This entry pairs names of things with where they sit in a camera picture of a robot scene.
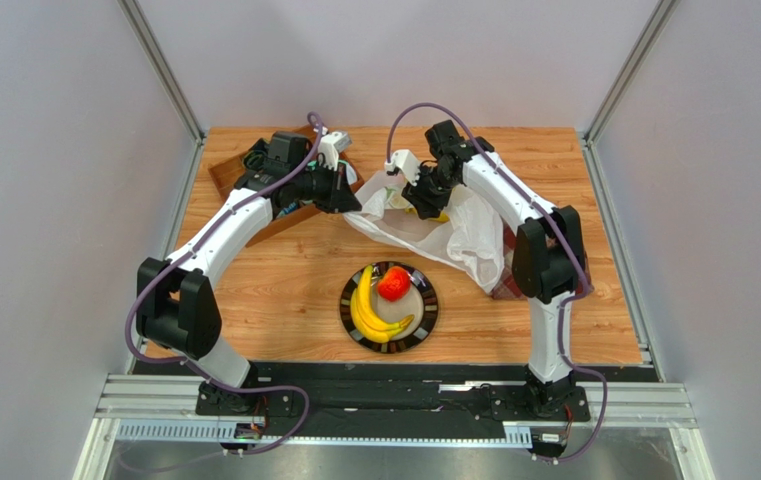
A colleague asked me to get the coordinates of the red fake apple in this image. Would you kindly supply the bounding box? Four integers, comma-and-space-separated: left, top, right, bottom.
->
376, 265, 412, 302

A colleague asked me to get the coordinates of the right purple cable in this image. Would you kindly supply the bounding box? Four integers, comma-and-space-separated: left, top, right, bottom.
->
385, 102, 609, 465

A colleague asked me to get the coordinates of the round patterned ceramic plate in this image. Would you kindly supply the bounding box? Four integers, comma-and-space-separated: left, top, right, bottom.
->
338, 261, 440, 354

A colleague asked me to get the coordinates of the purple cable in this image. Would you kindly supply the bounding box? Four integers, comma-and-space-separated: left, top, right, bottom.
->
385, 102, 609, 465
123, 111, 328, 461

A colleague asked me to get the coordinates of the aluminium frame rail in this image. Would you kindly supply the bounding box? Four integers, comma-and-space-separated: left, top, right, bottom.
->
74, 364, 714, 479

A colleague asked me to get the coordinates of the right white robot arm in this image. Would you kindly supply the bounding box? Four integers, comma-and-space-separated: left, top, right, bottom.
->
384, 120, 590, 418

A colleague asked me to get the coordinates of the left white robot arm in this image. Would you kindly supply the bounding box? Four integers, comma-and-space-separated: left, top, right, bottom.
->
127, 128, 361, 391

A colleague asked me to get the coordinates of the red plaid cloth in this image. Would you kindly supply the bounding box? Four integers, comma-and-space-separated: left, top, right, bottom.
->
490, 224, 592, 300

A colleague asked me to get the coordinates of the wooden divided tray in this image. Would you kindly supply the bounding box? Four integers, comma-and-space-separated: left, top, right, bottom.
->
208, 125, 365, 245

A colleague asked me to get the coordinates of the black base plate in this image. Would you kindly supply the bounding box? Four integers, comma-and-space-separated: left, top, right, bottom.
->
195, 362, 592, 440

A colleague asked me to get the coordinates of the white plastic bag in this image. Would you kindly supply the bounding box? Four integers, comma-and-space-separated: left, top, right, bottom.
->
344, 172, 504, 294

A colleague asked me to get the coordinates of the black green coiled cable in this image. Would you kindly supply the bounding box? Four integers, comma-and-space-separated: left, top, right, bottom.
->
241, 137, 271, 173

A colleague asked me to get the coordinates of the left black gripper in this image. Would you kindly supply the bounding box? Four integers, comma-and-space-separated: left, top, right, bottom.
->
290, 160, 362, 215

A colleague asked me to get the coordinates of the yellow banana bunch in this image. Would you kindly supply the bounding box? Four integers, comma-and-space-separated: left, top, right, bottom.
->
350, 265, 415, 344

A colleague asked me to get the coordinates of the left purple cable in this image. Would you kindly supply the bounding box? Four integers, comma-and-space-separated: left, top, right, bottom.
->
123, 111, 328, 461

